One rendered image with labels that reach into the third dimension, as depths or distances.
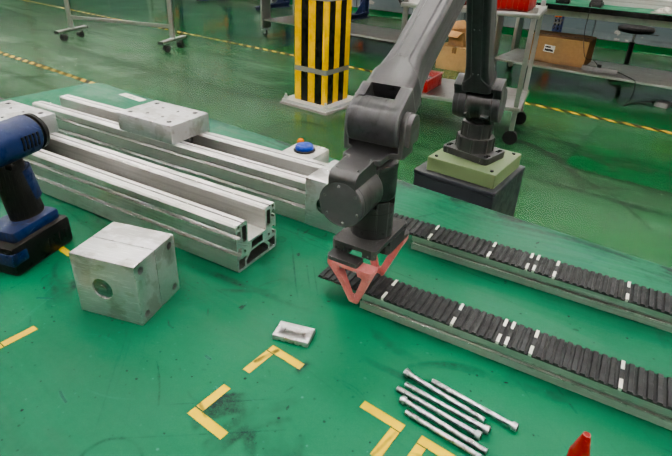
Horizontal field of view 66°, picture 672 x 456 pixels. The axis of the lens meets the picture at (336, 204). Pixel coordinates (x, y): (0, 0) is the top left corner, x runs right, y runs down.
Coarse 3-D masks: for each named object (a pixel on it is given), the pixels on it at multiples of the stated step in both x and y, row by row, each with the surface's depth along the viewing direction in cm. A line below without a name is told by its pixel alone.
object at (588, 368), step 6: (588, 348) 64; (582, 354) 64; (588, 354) 63; (594, 354) 63; (600, 354) 64; (582, 360) 63; (588, 360) 63; (594, 360) 62; (582, 366) 61; (588, 366) 62; (594, 366) 62; (582, 372) 61; (588, 372) 61; (594, 372) 61; (588, 378) 60; (594, 378) 60
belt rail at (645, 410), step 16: (368, 304) 74; (384, 304) 72; (400, 320) 72; (416, 320) 71; (432, 320) 69; (448, 336) 69; (464, 336) 67; (480, 352) 67; (496, 352) 67; (512, 352) 65; (528, 368) 64; (544, 368) 63; (560, 368) 62; (560, 384) 63; (576, 384) 62; (592, 384) 61; (608, 400) 60; (624, 400) 60; (640, 400) 58; (640, 416) 59; (656, 416) 58
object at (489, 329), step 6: (486, 318) 69; (492, 318) 69; (498, 318) 69; (486, 324) 68; (492, 324) 68; (498, 324) 68; (480, 330) 67; (486, 330) 67; (492, 330) 67; (480, 336) 66; (486, 336) 66; (492, 336) 66; (492, 342) 65
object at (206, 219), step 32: (32, 160) 102; (64, 160) 97; (96, 160) 102; (128, 160) 98; (64, 192) 99; (96, 192) 93; (128, 192) 88; (160, 192) 87; (192, 192) 91; (224, 192) 87; (128, 224) 92; (160, 224) 88; (192, 224) 82; (224, 224) 79; (256, 224) 86; (224, 256) 81; (256, 256) 85
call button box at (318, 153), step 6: (288, 150) 112; (294, 150) 111; (312, 150) 112; (318, 150) 113; (324, 150) 113; (306, 156) 109; (312, 156) 109; (318, 156) 110; (324, 156) 113; (324, 162) 113
